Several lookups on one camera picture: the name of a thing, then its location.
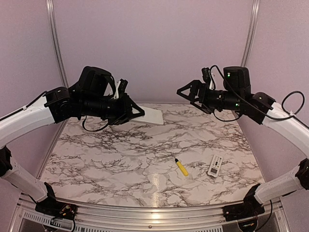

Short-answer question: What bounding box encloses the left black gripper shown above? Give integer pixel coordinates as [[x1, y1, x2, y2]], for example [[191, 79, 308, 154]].
[[80, 90, 144, 125]]

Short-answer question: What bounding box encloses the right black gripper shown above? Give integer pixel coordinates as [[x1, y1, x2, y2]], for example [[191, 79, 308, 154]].
[[177, 79, 243, 114]]

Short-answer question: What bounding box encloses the large white remote control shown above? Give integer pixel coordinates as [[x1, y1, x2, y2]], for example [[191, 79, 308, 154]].
[[131, 105, 164, 125]]

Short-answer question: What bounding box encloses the yellow handled screwdriver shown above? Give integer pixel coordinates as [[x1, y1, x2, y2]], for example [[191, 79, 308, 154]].
[[174, 158, 189, 176]]

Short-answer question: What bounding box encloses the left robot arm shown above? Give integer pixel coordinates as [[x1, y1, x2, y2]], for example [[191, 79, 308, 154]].
[[0, 66, 145, 215]]

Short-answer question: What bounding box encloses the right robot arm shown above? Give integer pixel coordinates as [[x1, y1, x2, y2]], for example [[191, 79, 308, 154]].
[[177, 66, 309, 217]]

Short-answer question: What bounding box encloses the small white remote control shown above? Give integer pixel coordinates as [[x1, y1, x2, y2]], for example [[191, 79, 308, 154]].
[[208, 155, 223, 178]]

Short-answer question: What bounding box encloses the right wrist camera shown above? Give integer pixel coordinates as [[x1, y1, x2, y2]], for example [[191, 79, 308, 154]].
[[201, 68, 216, 90]]

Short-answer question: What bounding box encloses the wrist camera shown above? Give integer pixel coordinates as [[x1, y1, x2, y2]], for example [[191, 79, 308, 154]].
[[201, 68, 216, 90], [113, 79, 128, 100]]

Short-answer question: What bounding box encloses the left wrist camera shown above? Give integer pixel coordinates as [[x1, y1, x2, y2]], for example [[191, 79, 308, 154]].
[[113, 79, 128, 100]]

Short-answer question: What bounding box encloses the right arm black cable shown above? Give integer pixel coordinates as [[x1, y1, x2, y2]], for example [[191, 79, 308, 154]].
[[209, 64, 305, 121]]

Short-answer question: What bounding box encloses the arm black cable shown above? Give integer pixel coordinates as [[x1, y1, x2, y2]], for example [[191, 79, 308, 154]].
[[0, 72, 116, 132], [209, 64, 305, 121]]

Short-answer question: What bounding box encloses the right aluminium corner post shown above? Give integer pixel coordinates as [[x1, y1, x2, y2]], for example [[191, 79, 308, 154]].
[[241, 0, 261, 67]]

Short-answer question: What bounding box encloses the aluminium corner post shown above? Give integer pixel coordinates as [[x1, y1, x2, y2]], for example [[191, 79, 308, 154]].
[[241, 0, 261, 67], [45, 0, 69, 87]]

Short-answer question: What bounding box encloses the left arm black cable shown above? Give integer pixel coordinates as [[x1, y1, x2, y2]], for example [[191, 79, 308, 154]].
[[0, 72, 116, 132]]

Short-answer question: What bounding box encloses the aluminium front rail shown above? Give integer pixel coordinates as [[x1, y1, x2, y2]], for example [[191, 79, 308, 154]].
[[14, 192, 288, 232]]

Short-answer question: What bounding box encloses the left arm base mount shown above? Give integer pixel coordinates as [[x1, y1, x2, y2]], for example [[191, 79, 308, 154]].
[[35, 202, 77, 220]]

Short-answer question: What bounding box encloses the left aluminium corner post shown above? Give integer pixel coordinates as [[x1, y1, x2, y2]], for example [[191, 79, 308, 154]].
[[45, 0, 69, 87]]

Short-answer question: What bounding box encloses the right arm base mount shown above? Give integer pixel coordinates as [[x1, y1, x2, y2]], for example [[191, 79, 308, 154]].
[[223, 203, 265, 221]]

